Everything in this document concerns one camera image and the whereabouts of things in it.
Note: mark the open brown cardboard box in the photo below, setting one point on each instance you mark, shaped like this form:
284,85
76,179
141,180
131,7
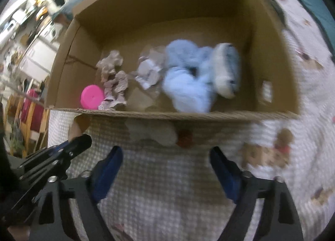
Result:
268,85

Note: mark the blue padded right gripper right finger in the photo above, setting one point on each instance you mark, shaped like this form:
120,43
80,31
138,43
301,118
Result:
279,218

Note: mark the teal cushion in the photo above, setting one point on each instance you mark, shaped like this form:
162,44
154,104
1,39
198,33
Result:
324,20

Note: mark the white fluffy plush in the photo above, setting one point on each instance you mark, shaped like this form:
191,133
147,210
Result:
161,131

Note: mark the white washing machine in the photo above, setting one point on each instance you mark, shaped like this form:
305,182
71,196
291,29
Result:
52,32

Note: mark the light blue fluffy plush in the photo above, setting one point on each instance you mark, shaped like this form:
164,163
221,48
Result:
188,80

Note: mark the dark grey folded cloth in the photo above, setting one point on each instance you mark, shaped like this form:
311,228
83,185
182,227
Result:
278,10

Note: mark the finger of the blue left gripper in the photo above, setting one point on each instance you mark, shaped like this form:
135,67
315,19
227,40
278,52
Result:
59,147

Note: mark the white and blue sock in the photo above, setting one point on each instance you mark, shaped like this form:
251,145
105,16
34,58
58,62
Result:
226,65

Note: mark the brown soft tube toy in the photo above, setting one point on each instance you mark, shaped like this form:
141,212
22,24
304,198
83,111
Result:
79,125

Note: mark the beige cloth with tag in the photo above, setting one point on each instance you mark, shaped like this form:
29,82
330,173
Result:
144,83

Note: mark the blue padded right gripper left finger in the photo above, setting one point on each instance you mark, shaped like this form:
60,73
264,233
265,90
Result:
53,218

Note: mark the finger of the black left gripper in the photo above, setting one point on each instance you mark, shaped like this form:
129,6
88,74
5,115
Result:
76,146

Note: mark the pink soft ball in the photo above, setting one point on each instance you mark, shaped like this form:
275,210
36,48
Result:
91,97

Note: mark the checked dog print bedsheet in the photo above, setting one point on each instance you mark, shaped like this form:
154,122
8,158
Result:
168,193

